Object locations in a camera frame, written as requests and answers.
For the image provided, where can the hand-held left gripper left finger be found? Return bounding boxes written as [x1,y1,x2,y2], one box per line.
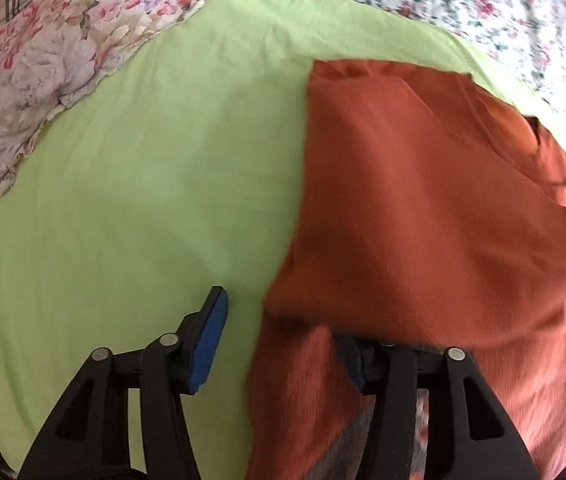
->
[17,286,229,480]

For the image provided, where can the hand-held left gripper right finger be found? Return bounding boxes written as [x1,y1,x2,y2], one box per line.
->
[335,335,538,480]

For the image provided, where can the rust orange knitted sweater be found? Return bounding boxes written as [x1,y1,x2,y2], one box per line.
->
[245,58,566,480]

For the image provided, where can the light green bed sheet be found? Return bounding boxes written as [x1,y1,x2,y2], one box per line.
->
[0,0,566,480]

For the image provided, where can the pastel floral pillow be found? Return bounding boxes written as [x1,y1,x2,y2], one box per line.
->
[0,0,211,218]

